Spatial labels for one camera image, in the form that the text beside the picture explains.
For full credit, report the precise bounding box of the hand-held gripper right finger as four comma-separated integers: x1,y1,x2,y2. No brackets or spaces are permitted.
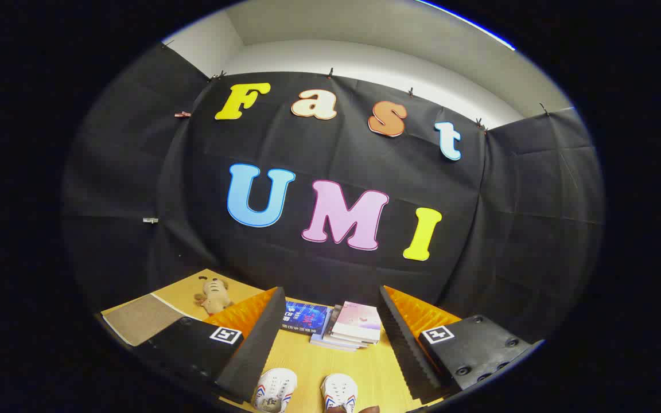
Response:
378,285,545,404

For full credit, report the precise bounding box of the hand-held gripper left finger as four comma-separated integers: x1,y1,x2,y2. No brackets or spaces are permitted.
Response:
134,287,287,405

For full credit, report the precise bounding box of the white canvas shoe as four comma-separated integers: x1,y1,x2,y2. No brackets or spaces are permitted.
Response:
320,373,359,413
252,368,298,413

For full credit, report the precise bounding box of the beige fabric storage box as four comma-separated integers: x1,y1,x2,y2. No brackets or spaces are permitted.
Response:
101,294,205,346

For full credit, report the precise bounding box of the dark blue book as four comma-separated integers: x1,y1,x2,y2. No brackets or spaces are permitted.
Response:
279,301,331,339

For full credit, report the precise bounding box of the light blue cover book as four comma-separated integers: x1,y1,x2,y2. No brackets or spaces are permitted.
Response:
309,321,360,352

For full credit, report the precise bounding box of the brown plush toy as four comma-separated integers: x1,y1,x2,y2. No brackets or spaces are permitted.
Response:
194,276,234,315

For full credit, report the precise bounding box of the grey cover book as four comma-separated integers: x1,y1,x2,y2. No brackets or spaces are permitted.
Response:
322,304,378,348

